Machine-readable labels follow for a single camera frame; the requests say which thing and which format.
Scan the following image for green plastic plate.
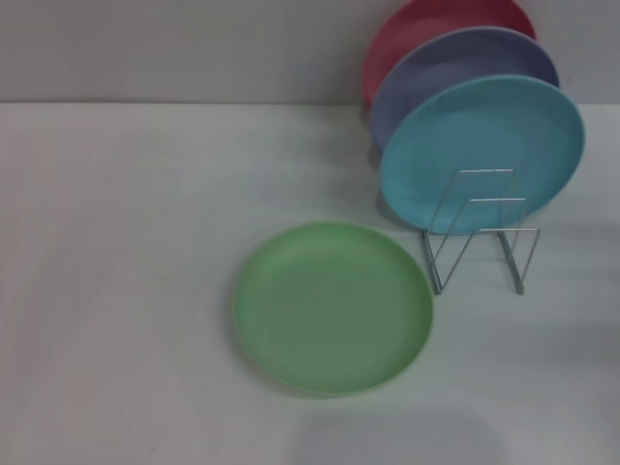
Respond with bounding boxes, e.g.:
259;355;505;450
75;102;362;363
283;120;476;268
233;220;435;399

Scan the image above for light blue plastic plate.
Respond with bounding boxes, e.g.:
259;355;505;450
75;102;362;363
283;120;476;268
379;73;586;234

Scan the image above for purple plastic plate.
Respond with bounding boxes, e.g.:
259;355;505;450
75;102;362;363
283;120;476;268
370;26;562;156

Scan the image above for pink plastic plate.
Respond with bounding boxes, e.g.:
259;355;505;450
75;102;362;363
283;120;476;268
361;0;538;111

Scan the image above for silver wire plate rack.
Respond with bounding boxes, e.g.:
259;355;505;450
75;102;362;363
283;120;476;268
419;168;542;296

